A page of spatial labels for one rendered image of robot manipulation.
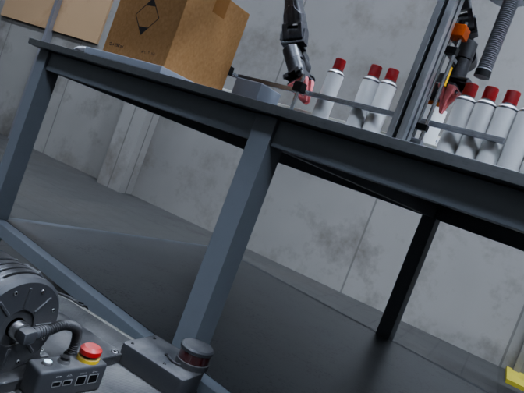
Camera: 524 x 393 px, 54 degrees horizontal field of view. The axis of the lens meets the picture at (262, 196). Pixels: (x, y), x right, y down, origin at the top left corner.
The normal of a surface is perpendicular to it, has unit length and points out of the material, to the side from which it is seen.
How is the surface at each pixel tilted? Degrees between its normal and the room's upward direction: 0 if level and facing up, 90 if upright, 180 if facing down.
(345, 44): 90
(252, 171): 90
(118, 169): 90
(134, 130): 90
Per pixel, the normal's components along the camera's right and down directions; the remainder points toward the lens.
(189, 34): 0.74, 0.31
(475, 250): -0.43, -0.11
